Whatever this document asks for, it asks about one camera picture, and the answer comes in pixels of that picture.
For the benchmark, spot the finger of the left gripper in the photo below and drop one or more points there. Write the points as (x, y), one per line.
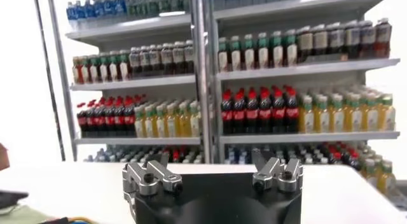
(11, 199)

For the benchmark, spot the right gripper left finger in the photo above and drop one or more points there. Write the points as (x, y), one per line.
(149, 177)

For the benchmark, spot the dark drink bottle beige label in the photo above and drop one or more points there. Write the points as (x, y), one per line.
(320, 40)
(305, 42)
(352, 37)
(383, 36)
(367, 37)
(335, 39)

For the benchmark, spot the dark tea bottle green cap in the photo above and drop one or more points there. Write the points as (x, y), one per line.
(291, 51)
(249, 56)
(104, 70)
(86, 72)
(277, 53)
(114, 69)
(77, 72)
(236, 57)
(124, 68)
(94, 71)
(224, 58)
(263, 54)

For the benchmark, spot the brown cardboard box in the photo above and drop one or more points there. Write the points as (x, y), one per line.
(3, 156)

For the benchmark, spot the cola bottle red cap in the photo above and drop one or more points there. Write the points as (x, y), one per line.
(82, 121)
(278, 114)
(292, 113)
(119, 120)
(129, 119)
(100, 121)
(110, 121)
(265, 114)
(252, 114)
(91, 121)
(239, 115)
(227, 115)

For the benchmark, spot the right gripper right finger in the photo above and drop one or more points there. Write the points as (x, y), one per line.
(280, 172)

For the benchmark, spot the dark drink bottle blue label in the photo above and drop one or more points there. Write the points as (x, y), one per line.
(155, 61)
(167, 60)
(189, 57)
(135, 63)
(178, 58)
(145, 62)

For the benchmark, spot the light green polo shirt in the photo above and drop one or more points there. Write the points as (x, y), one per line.
(19, 217)

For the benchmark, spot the grey metal shelf rack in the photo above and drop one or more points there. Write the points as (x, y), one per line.
(133, 83)
(302, 69)

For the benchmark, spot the yellow juice bottle green cap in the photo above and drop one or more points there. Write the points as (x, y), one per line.
(171, 123)
(321, 118)
(306, 118)
(353, 116)
(161, 124)
(370, 116)
(139, 125)
(337, 117)
(183, 123)
(150, 124)
(195, 122)
(387, 115)

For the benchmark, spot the thin black slanted pole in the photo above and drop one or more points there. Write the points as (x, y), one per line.
(48, 72)

